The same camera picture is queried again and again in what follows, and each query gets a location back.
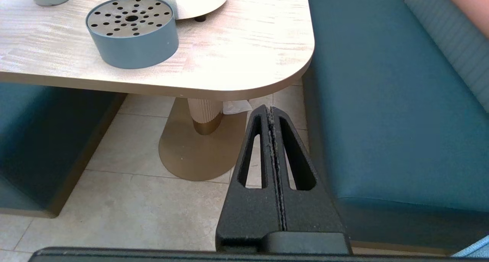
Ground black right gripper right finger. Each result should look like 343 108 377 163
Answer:
270 106 347 234

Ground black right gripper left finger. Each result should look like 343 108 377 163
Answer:
216 105 286 252

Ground crumpled white tissue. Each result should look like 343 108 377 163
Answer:
222 99 253 115

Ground dark blue seat cushion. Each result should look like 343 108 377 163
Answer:
301 0 489 252
0 81 129 219

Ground light blue rounded cover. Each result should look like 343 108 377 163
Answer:
451 235 489 257

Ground large round perforated drip tray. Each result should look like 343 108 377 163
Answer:
85 0 180 70

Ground large clear water dispenser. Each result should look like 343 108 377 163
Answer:
172 0 230 23

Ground pink bolster cushion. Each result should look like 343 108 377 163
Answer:
439 0 489 39

